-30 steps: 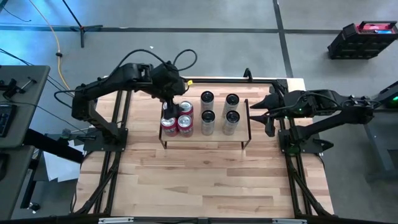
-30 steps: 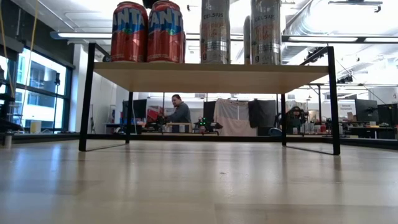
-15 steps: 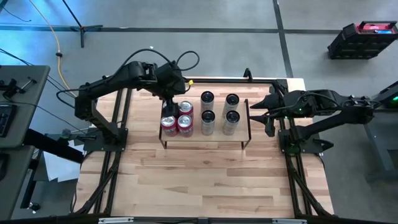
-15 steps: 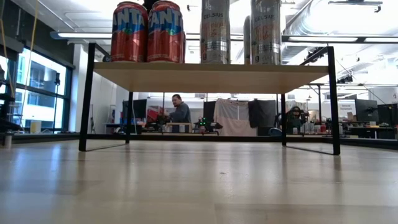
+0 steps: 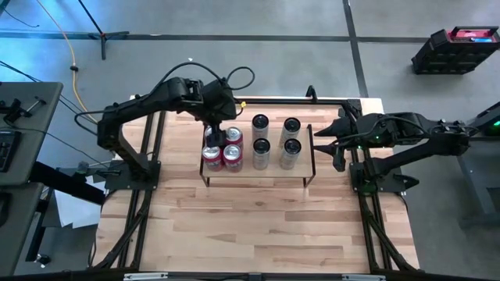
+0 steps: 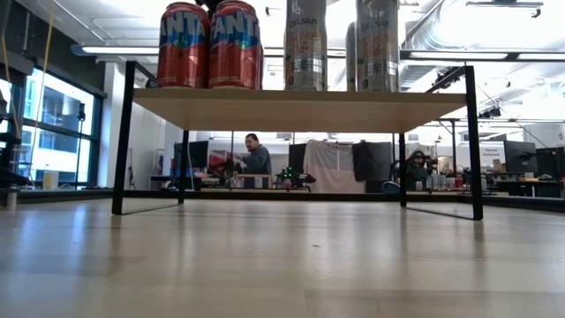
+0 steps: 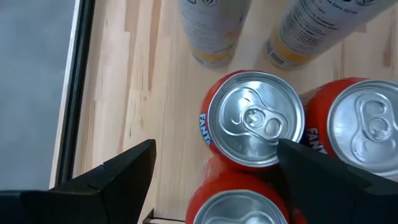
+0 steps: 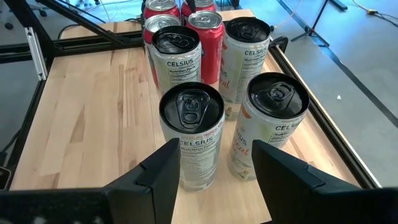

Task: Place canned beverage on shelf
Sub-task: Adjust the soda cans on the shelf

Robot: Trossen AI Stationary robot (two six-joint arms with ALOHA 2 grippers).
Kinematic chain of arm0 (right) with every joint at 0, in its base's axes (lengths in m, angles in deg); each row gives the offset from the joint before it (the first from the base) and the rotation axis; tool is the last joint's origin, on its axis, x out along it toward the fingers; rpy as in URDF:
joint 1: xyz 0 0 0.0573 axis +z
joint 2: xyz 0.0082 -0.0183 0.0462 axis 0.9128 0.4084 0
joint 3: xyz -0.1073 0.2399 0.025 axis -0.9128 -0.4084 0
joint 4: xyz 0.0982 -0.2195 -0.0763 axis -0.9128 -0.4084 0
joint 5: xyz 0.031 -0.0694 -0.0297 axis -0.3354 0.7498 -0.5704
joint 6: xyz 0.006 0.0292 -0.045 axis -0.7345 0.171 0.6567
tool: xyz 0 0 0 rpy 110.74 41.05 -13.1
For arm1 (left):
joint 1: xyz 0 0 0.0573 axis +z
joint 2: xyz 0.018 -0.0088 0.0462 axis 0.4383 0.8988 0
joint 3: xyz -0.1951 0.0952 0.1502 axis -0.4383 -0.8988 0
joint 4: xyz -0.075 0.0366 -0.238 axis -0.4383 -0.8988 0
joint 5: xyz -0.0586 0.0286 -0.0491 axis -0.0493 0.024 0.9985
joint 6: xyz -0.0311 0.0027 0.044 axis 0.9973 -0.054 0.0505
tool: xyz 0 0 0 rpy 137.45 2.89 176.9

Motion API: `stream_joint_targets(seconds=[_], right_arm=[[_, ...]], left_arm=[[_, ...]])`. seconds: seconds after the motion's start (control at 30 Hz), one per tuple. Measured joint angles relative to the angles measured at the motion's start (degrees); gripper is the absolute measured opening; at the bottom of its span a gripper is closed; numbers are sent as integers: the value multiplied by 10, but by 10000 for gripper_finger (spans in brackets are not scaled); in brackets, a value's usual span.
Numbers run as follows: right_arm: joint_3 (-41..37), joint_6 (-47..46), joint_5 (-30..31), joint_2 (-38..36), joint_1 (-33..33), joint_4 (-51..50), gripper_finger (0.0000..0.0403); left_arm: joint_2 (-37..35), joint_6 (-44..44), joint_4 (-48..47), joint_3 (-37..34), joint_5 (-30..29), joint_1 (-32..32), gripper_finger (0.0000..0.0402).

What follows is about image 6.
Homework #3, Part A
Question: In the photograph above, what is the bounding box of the pale yellow bin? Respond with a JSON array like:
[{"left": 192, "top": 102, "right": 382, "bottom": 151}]
[{"left": 42, "top": 170, "right": 60, "bottom": 190}]

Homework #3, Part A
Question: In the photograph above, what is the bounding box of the white plastic cup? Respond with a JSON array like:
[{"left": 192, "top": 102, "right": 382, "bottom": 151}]
[{"left": 4, "top": 187, "right": 19, "bottom": 211}]

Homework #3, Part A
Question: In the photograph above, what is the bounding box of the black hanging cloth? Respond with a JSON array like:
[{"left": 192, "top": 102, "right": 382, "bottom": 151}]
[{"left": 351, "top": 140, "right": 394, "bottom": 182}]

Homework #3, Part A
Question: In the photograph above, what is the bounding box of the yellow extension cable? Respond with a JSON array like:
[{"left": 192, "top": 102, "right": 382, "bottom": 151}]
[{"left": 0, "top": 0, "right": 57, "bottom": 178}]

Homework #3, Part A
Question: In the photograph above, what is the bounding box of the person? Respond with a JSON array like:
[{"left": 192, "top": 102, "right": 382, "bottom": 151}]
[{"left": 233, "top": 132, "right": 274, "bottom": 176}]

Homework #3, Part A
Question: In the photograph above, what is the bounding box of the black monitor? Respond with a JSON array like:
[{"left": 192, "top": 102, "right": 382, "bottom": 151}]
[
  {"left": 502, "top": 140, "right": 539, "bottom": 176},
  {"left": 289, "top": 143, "right": 307, "bottom": 174},
  {"left": 173, "top": 140, "right": 210, "bottom": 170}
]

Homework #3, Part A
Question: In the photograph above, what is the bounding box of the pink and white cloth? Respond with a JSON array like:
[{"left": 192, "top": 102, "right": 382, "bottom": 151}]
[{"left": 304, "top": 140, "right": 367, "bottom": 194}]

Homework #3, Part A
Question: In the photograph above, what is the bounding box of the red Fanta soda can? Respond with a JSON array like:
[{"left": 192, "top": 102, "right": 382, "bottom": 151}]
[
  {"left": 156, "top": 1, "right": 212, "bottom": 89},
  {"left": 207, "top": 0, "right": 265, "bottom": 90}
]

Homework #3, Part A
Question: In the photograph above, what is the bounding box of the white Celsius drink can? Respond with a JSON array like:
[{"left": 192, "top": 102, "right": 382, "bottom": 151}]
[
  {"left": 345, "top": 20, "right": 358, "bottom": 93},
  {"left": 284, "top": 0, "right": 328, "bottom": 92},
  {"left": 355, "top": 0, "right": 401, "bottom": 93}
]

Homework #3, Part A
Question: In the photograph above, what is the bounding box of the dark framed window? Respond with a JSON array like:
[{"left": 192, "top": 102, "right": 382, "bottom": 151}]
[{"left": 0, "top": 65, "right": 107, "bottom": 189}]

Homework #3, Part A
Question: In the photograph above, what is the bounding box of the black aluminium table frame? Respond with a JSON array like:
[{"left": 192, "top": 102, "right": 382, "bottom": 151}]
[{"left": 12, "top": 187, "right": 565, "bottom": 208}]

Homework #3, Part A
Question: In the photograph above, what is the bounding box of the wooden shelf with black legs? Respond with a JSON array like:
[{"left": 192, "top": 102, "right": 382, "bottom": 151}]
[{"left": 109, "top": 60, "right": 485, "bottom": 221}]

